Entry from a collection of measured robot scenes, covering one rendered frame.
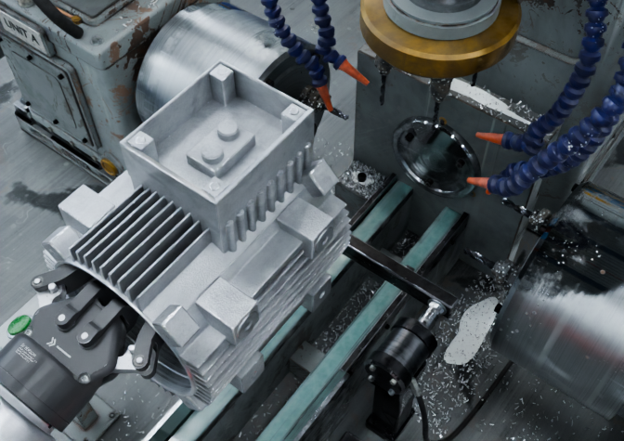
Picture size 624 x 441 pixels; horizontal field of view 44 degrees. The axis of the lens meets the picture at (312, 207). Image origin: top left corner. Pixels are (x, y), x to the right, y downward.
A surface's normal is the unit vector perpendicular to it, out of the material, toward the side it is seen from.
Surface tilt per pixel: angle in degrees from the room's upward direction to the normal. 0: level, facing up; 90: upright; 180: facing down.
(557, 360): 81
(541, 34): 90
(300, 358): 0
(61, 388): 53
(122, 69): 90
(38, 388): 32
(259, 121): 1
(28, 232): 0
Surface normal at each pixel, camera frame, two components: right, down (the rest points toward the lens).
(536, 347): -0.60, 0.54
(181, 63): -0.33, -0.17
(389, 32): -0.02, -0.60
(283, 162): 0.80, 0.48
